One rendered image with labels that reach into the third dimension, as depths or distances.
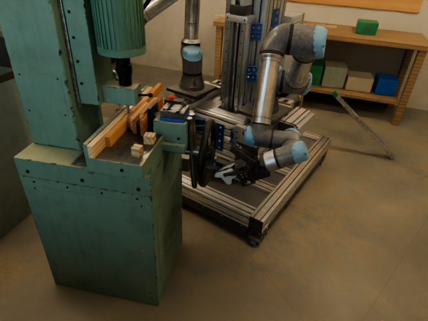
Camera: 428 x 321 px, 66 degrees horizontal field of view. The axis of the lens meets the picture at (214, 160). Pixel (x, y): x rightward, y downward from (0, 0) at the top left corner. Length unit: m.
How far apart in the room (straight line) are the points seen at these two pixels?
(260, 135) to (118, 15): 0.65
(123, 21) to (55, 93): 0.39
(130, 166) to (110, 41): 0.43
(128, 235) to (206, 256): 0.66
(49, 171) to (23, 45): 0.47
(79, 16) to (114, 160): 0.50
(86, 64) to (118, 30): 0.20
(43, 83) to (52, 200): 0.49
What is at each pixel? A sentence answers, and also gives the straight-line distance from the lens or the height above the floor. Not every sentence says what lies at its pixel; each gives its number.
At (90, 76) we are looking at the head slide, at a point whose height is 1.11.
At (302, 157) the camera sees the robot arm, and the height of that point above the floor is 0.94.
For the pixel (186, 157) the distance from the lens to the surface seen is 1.72.
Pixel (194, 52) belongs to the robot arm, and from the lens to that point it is 1.97.
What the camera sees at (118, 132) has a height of 0.92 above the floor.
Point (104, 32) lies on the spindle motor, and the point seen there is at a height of 1.28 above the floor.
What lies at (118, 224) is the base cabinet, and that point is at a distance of 1.49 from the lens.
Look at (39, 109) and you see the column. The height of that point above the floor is 0.97.
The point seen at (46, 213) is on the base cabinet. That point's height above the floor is 0.52.
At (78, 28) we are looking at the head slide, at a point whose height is 1.28.
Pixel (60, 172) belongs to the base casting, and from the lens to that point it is 1.45.
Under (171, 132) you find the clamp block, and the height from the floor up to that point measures 0.92.
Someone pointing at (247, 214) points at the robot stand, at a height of 0.23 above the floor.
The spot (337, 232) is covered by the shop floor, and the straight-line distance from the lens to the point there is 2.38.
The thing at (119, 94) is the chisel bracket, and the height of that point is 1.04.
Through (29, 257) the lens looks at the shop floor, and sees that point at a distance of 2.24.
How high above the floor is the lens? 1.54
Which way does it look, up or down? 33 degrees down
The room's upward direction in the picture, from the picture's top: 3 degrees clockwise
